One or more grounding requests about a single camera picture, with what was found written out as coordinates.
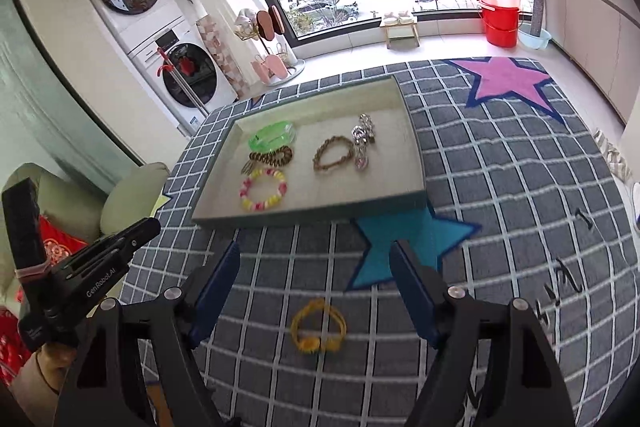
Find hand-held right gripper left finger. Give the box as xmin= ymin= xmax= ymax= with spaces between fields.
xmin=56 ymin=239 xmax=242 ymax=427

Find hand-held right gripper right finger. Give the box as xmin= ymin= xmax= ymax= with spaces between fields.
xmin=389 ymin=241 xmax=571 ymax=427

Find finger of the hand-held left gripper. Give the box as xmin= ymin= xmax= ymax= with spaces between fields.
xmin=113 ymin=217 xmax=162 ymax=257

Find pink yellow bead bracelet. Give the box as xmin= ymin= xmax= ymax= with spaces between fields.
xmin=239 ymin=168 xmax=289 ymax=212

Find yellow flower hair tie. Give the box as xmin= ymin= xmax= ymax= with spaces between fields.
xmin=290 ymin=298 xmax=348 ymax=354

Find green jewelry tray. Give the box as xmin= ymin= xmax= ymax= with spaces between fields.
xmin=191 ymin=75 xmax=427 ymax=228

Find silver crystal hair clip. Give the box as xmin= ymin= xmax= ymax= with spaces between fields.
xmin=352 ymin=139 xmax=371 ymax=172

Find green plastic bangle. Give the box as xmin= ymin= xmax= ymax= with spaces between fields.
xmin=248 ymin=121 xmax=297 ymax=154

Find silver star hair clip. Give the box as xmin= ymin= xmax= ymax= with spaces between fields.
xmin=352 ymin=113 xmax=378 ymax=145

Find person's left forearm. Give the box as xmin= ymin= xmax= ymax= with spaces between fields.
xmin=10 ymin=346 xmax=77 ymax=409

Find red patterned pillow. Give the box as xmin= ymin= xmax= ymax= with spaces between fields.
xmin=37 ymin=214 xmax=89 ymax=264

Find red mop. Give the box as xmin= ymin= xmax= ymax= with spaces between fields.
xmin=156 ymin=48 xmax=211 ymax=118

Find white washing machine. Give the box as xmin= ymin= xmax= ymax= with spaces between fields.
xmin=127 ymin=14 xmax=238 ymax=128

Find pink slippers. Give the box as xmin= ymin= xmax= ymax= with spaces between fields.
xmin=251 ymin=54 xmax=288 ymax=86

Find gold slipper stand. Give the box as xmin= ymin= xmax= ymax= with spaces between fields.
xmin=235 ymin=7 xmax=307 ymax=88

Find patterned slippers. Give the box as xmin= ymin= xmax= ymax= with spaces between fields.
xmin=592 ymin=129 xmax=634 ymax=184

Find brown slippers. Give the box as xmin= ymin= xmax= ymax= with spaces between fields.
xmin=255 ymin=6 xmax=284 ymax=42

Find small wooden stool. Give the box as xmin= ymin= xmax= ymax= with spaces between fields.
xmin=379 ymin=18 xmax=421 ymax=50

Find red bucket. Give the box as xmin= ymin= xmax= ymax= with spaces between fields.
xmin=477 ymin=0 xmax=521 ymax=48

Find blue basin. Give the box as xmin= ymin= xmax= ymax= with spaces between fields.
xmin=517 ymin=27 xmax=552 ymax=52

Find white cabinet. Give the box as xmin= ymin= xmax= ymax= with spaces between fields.
xmin=542 ymin=0 xmax=640 ymax=124

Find dark brown coil hair tie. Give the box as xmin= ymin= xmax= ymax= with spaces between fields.
xmin=248 ymin=146 xmax=294 ymax=168

